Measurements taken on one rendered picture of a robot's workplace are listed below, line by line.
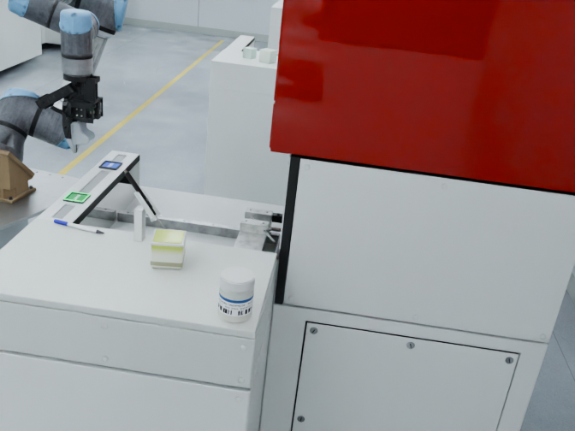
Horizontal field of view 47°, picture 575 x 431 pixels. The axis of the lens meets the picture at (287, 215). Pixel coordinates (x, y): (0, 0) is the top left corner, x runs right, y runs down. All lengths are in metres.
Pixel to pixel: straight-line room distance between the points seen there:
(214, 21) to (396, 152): 8.45
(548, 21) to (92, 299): 1.09
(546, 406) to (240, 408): 1.79
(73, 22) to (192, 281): 0.68
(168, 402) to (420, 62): 0.90
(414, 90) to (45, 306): 0.90
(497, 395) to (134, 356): 0.95
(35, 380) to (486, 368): 1.09
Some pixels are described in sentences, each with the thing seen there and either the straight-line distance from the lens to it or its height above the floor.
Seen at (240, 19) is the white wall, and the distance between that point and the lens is 9.78.
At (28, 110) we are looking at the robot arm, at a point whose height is 1.08.
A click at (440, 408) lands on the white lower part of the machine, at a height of 0.57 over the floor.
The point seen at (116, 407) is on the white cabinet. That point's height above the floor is 0.72.
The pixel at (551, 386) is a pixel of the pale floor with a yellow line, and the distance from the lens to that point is 3.13.
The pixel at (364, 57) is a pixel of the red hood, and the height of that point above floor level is 1.46.
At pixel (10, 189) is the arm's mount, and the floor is 0.87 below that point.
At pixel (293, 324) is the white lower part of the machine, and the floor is 0.76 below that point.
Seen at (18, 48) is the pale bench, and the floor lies 0.23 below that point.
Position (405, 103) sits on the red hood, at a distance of 1.48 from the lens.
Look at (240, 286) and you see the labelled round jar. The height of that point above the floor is 1.05.
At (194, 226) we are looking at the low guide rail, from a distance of 2.00.
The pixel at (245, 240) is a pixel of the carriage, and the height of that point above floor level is 0.88.
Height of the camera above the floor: 1.73
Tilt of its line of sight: 25 degrees down
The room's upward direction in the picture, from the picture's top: 7 degrees clockwise
